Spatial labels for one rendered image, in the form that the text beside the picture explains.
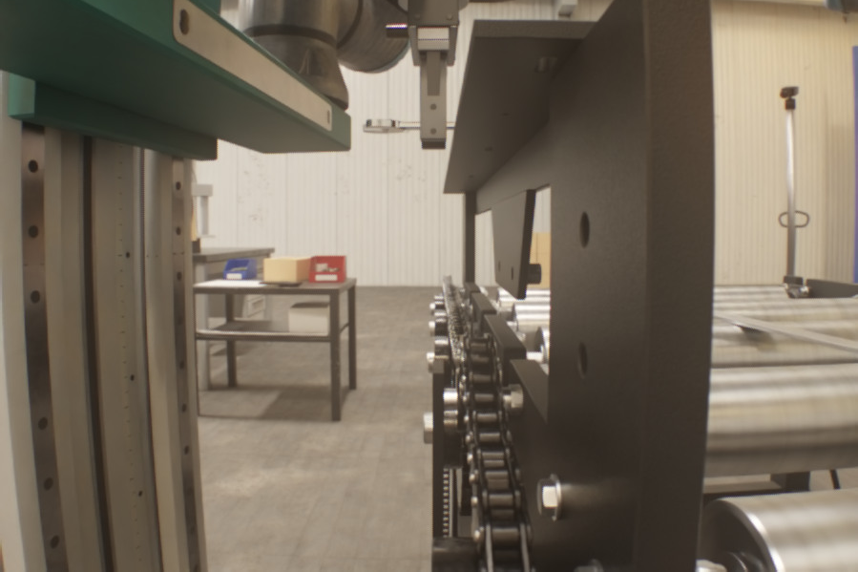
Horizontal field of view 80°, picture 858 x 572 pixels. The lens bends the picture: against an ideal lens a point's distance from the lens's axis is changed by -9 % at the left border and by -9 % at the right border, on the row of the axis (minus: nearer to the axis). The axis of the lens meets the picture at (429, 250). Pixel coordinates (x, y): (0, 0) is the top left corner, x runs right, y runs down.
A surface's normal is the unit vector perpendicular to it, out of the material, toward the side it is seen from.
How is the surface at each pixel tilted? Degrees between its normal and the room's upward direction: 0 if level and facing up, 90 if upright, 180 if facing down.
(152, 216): 90
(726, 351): 65
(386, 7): 128
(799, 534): 19
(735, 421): 70
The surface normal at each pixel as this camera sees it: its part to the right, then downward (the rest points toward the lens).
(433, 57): -0.01, 0.53
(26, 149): 0.99, 0.00
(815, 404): -0.01, -0.48
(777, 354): -0.01, -0.21
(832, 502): 0.00, -1.00
